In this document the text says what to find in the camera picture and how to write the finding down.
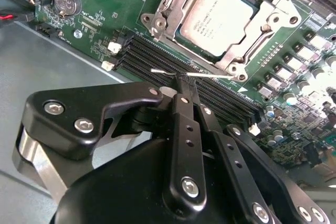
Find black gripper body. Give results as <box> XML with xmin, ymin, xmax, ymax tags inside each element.
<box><xmin>49</xmin><ymin>136</ymin><xmax>245</xmax><ymax>224</ymax></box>

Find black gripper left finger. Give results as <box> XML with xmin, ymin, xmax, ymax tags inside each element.
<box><xmin>12</xmin><ymin>74</ymin><xmax>208</xmax><ymax>219</ymax></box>

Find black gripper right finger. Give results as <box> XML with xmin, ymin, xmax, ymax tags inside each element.
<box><xmin>187</xmin><ymin>77</ymin><xmax>331</xmax><ymax>224</ymax></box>

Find silver CPU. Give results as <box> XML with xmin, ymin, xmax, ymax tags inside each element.
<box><xmin>179</xmin><ymin>0</ymin><xmax>258</xmax><ymax>58</ymax></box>

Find metal socket cover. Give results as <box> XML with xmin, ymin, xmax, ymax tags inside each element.
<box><xmin>154</xmin><ymin>0</ymin><xmax>288</xmax><ymax>74</ymax></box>

